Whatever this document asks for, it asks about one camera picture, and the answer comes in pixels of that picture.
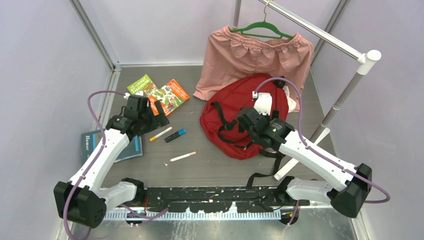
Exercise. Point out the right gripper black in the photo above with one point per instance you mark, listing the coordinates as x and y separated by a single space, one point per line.
267 117

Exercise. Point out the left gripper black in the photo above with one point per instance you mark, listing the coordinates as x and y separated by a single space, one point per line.
162 120

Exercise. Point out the red backpack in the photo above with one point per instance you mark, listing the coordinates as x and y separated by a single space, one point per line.
218 118

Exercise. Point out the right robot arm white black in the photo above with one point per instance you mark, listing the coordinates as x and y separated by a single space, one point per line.
343 185

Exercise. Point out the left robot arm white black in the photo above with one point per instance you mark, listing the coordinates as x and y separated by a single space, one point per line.
81 199

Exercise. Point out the white yellow marker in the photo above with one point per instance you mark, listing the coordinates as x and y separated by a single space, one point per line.
161 134

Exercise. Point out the black blue highlighter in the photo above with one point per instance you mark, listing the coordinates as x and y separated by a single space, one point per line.
175 135

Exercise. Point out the orange treehouse book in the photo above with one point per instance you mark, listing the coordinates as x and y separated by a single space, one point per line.
168 98

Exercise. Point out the white crumpled cloth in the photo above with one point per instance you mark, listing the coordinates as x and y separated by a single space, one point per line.
290 102

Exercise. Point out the white peach marker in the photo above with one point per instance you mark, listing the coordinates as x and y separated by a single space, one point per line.
182 156

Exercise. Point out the green treehouse book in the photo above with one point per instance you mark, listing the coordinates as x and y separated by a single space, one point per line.
145 84

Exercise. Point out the pink skirt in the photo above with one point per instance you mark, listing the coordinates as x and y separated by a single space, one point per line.
231 56

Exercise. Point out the green clothes hanger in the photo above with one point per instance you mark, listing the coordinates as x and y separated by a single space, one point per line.
275 33

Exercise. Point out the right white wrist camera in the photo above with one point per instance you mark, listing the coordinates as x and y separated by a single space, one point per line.
262 103

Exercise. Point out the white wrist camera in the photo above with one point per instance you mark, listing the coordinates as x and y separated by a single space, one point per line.
140 93
262 103

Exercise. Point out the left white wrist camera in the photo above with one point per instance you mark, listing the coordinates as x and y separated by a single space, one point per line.
140 93

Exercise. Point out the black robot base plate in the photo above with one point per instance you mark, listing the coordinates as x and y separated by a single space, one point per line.
258 199

